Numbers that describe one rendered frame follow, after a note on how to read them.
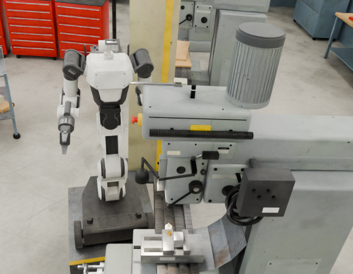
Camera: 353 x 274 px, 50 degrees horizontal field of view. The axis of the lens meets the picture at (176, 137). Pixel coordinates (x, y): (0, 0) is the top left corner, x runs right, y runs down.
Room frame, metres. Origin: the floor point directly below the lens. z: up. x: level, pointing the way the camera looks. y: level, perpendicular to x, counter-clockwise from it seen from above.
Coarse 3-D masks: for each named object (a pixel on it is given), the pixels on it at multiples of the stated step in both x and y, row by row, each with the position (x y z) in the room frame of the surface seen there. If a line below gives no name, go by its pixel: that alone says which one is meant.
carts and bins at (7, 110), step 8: (0, 48) 4.01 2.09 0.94; (0, 56) 3.99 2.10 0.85; (0, 64) 3.83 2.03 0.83; (0, 72) 3.63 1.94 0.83; (0, 88) 4.21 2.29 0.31; (8, 88) 3.59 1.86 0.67; (0, 96) 3.77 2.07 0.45; (8, 96) 3.58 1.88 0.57; (0, 104) 3.73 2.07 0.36; (8, 104) 3.75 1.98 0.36; (0, 112) 3.65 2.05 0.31; (8, 112) 3.67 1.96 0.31; (16, 128) 3.59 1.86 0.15; (16, 136) 3.59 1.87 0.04
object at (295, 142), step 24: (264, 120) 1.58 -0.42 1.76; (288, 120) 1.60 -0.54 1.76; (312, 120) 1.62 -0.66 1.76; (336, 120) 1.64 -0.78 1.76; (240, 144) 1.42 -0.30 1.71; (264, 144) 1.43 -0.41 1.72; (288, 144) 1.45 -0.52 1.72; (312, 144) 1.46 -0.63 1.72; (336, 144) 1.48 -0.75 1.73; (264, 168) 1.44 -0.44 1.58; (288, 168) 1.45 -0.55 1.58; (312, 168) 1.47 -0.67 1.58; (336, 168) 1.48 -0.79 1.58
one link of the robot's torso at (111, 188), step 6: (126, 162) 2.04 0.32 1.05; (126, 168) 2.00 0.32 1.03; (126, 174) 2.00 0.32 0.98; (102, 180) 1.97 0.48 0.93; (108, 180) 1.97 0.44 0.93; (114, 180) 1.98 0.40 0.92; (120, 180) 1.99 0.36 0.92; (102, 186) 1.97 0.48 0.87; (108, 186) 2.07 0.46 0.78; (114, 186) 2.09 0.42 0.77; (120, 186) 2.01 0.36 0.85; (102, 192) 2.07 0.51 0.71; (108, 192) 2.04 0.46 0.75; (114, 192) 2.05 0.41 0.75; (120, 192) 2.09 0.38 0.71; (102, 198) 2.06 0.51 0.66; (108, 198) 2.06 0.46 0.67; (114, 198) 2.07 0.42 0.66; (120, 198) 2.09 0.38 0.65
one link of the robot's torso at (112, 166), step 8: (120, 128) 2.13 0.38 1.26; (104, 136) 2.01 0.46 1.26; (112, 136) 2.06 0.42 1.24; (120, 136) 2.04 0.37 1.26; (104, 144) 2.00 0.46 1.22; (112, 144) 2.05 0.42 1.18; (120, 144) 2.02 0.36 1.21; (104, 152) 1.98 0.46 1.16; (112, 152) 2.04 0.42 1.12; (104, 160) 2.00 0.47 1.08; (112, 160) 1.98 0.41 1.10; (120, 160) 2.00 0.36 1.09; (104, 168) 1.95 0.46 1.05; (112, 168) 1.96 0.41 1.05; (120, 168) 1.97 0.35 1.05; (104, 176) 1.94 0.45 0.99; (112, 176) 1.95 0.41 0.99; (120, 176) 1.97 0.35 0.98
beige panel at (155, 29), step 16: (144, 0) 3.18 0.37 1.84; (160, 0) 3.20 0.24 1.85; (176, 0) 3.21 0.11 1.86; (144, 16) 3.18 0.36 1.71; (160, 16) 3.20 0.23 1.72; (176, 16) 3.22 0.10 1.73; (144, 32) 3.18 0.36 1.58; (160, 32) 3.20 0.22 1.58; (176, 32) 3.22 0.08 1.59; (160, 48) 3.20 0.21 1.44; (176, 48) 3.22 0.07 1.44; (160, 64) 3.20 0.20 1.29; (160, 80) 3.20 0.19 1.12; (128, 112) 3.17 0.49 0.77; (128, 128) 3.17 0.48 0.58; (128, 144) 3.17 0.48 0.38; (144, 144) 3.19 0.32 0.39; (160, 144) 3.20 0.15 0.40; (128, 160) 3.17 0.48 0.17; (128, 176) 3.08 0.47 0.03
